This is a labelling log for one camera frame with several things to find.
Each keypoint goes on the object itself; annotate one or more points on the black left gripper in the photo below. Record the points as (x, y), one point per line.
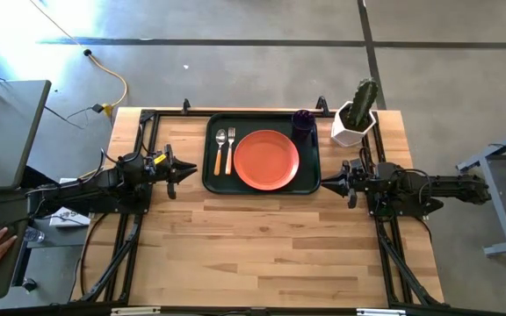
(171, 188)

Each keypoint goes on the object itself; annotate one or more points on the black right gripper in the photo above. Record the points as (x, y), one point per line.
(352, 197)

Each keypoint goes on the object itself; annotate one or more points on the purple faceted plastic cup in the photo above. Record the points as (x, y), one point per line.
(303, 125)

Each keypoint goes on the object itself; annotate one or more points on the orange plate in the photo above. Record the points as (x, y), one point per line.
(266, 160)

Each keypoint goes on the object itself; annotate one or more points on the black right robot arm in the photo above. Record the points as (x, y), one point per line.
(437, 186)

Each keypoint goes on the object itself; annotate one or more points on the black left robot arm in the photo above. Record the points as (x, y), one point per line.
(95, 186)

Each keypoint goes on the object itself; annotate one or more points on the dark green tray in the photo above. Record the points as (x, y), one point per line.
(308, 175)

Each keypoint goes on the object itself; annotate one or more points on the white hexagonal planter pot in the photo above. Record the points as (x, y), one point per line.
(343, 136)

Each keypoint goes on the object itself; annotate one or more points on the black clamp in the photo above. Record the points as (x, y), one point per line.
(322, 105)
(185, 106)

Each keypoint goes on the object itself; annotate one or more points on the green cactus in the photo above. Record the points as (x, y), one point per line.
(363, 101)

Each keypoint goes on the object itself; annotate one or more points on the black power adapter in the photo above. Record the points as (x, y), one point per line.
(97, 108)

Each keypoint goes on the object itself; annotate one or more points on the white booklet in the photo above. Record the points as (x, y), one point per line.
(66, 218)

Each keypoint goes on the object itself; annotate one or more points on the clear water bottle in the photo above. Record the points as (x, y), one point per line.
(34, 234)

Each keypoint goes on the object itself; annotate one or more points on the grey desk top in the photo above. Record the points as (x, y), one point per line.
(2, 131)

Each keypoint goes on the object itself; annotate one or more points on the black caster wheel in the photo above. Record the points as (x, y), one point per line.
(29, 285)

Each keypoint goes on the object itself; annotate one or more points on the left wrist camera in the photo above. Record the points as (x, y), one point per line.
(156, 161)

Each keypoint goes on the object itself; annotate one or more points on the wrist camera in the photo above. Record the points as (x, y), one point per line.
(367, 175)
(156, 161)

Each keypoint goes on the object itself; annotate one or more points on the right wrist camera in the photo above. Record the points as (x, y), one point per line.
(367, 175)

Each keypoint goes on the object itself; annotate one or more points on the silver bracket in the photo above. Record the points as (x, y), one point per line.
(134, 311)
(380, 312)

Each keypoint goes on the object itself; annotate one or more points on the grey metal table frame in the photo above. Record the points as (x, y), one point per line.
(496, 197)

